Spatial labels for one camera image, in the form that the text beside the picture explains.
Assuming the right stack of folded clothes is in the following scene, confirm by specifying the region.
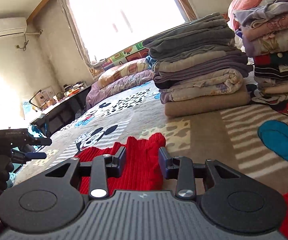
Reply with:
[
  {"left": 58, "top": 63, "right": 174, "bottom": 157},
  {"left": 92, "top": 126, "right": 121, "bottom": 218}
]
[{"left": 233, "top": 0, "right": 288, "bottom": 98}]

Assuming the colourful alphabet headboard mat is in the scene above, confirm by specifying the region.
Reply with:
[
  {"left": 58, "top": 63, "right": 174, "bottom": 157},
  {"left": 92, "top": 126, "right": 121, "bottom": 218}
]
[{"left": 88, "top": 41, "right": 148, "bottom": 78}]

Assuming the stack of folded clothes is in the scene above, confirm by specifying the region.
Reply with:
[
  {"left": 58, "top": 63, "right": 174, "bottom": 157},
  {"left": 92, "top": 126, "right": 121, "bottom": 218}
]
[
  {"left": 142, "top": 13, "right": 252, "bottom": 118},
  {"left": 233, "top": 0, "right": 288, "bottom": 98}
]

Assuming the blue folded blanket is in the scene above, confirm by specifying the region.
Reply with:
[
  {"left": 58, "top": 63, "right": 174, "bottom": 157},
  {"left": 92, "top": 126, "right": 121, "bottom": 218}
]
[{"left": 145, "top": 55, "right": 156, "bottom": 70}]

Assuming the white wall air conditioner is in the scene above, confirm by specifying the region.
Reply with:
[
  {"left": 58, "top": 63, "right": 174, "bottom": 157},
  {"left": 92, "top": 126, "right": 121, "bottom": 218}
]
[{"left": 0, "top": 17, "right": 27, "bottom": 37}]

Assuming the red knit sweater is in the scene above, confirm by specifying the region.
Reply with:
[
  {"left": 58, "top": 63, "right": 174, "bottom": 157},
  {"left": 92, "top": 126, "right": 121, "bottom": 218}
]
[{"left": 77, "top": 133, "right": 166, "bottom": 194}]

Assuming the Mickey Mouse grey blanket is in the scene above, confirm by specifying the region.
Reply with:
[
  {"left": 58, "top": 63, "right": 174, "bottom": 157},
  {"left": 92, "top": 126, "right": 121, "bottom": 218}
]
[{"left": 15, "top": 82, "right": 288, "bottom": 193}]

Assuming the window curtain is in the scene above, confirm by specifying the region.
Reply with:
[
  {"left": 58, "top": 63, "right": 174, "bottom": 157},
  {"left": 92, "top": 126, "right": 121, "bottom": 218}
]
[{"left": 57, "top": 0, "right": 104, "bottom": 79}]

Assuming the left stack of folded clothes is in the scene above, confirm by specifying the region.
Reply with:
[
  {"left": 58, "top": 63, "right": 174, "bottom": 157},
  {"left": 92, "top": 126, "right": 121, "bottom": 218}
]
[{"left": 142, "top": 13, "right": 252, "bottom": 118}]

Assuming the purple floral quilt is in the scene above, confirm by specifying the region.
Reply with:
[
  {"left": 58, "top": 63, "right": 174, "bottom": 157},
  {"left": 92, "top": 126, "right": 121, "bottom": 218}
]
[{"left": 85, "top": 70, "right": 154, "bottom": 110}]

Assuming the dark desk with clutter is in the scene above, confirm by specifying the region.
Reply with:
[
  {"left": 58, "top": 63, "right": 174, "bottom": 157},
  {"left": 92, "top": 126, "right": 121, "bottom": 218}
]
[{"left": 30, "top": 85, "right": 91, "bottom": 137}]

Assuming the yellow patterned pillow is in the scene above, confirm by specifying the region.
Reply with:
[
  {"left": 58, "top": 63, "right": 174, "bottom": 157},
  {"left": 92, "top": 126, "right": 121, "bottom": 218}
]
[{"left": 97, "top": 58, "right": 149, "bottom": 89}]

